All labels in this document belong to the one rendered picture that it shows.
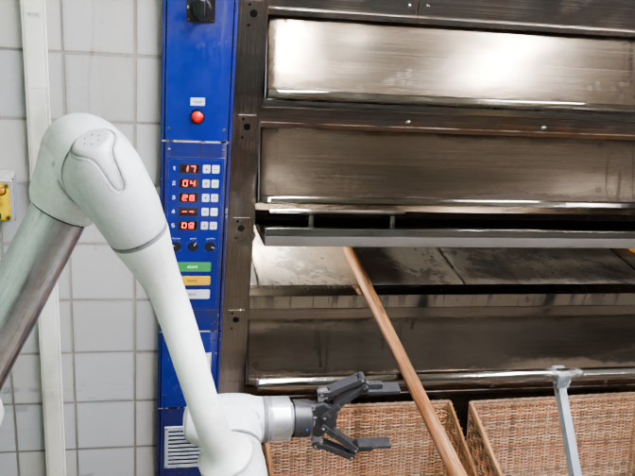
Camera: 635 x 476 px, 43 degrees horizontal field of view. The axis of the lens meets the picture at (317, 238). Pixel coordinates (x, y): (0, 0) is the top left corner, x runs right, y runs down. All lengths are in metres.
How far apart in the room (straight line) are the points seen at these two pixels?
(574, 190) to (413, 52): 0.58
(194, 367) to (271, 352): 0.81
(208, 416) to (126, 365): 0.80
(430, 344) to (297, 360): 0.38
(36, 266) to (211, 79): 0.63
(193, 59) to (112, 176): 0.63
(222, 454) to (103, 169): 0.53
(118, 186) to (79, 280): 0.82
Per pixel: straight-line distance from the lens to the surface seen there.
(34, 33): 1.86
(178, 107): 1.87
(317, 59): 1.91
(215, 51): 1.84
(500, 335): 2.38
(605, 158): 2.27
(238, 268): 2.06
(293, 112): 1.93
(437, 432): 1.66
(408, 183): 2.04
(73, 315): 2.12
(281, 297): 2.11
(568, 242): 2.12
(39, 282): 1.48
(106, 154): 1.26
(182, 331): 1.41
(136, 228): 1.30
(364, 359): 2.25
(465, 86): 2.01
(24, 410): 2.28
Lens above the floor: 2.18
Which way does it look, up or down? 24 degrees down
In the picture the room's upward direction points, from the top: 6 degrees clockwise
